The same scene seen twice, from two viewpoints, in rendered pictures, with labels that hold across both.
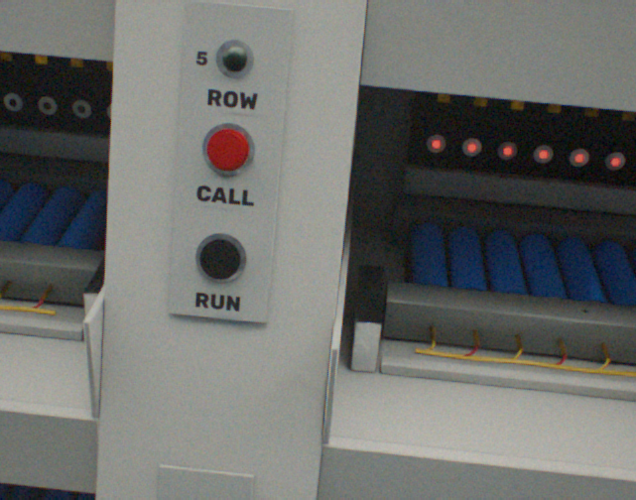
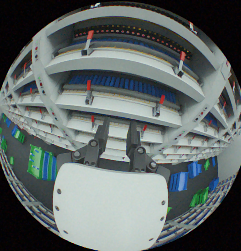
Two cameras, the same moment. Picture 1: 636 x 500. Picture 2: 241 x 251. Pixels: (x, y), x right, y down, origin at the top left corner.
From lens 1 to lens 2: 0.43 m
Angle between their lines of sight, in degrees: 43
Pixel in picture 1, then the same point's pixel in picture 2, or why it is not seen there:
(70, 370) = (178, 119)
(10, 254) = (173, 104)
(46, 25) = (197, 98)
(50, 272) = (176, 107)
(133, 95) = (200, 107)
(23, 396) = (177, 122)
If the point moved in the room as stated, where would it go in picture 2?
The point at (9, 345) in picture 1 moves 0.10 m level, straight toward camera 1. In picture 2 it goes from (174, 115) to (185, 133)
